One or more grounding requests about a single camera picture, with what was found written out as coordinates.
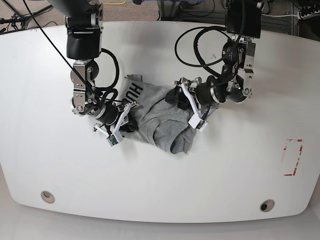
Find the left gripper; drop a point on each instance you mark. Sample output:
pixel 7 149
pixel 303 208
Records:
pixel 195 95

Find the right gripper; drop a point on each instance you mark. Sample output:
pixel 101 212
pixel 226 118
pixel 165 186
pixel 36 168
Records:
pixel 115 118

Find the grey T-shirt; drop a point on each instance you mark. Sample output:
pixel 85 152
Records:
pixel 159 123

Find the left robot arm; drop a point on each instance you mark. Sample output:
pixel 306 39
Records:
pixel 231 75

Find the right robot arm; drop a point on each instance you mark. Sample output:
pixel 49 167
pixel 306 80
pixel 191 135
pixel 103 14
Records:
pixel 84 25

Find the red tape rectangle marking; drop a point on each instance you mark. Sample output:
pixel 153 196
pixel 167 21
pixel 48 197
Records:
pixel 291 156

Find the white power strip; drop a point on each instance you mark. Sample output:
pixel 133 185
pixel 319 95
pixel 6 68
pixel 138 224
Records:
pixel 309 12

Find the black tripod legs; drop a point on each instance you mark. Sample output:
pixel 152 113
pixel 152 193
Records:
pixel 19 22

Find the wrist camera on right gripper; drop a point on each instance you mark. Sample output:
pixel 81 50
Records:
pixel 115 138

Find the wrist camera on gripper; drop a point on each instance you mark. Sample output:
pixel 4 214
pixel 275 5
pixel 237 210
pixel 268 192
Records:
pixel 197 123
pixel 115 138

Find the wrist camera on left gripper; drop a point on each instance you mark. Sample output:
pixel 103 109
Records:
pixel 197 123

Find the left table cable grommet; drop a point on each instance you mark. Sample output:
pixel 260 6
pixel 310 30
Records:
pixel 47 197

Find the table cable grommet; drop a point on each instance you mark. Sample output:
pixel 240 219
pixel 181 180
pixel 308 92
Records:
pixel 47 197
pixel 267 205

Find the right table cable grommet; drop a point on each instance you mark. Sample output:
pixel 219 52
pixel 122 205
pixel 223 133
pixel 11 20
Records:
pixel 267 205

